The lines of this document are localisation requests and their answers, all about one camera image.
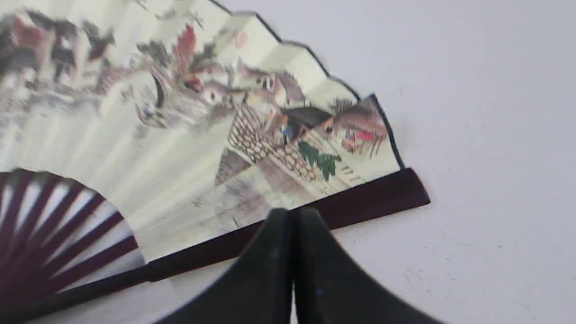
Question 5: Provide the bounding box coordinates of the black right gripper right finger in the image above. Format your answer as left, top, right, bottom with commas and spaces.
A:
293, 208, 438, 324

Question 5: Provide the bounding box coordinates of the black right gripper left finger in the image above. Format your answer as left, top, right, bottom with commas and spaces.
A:
159, 209, 293, 324

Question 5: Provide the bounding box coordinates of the painted paper folding fan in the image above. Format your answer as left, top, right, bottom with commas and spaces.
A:
1, 0, 430, 324

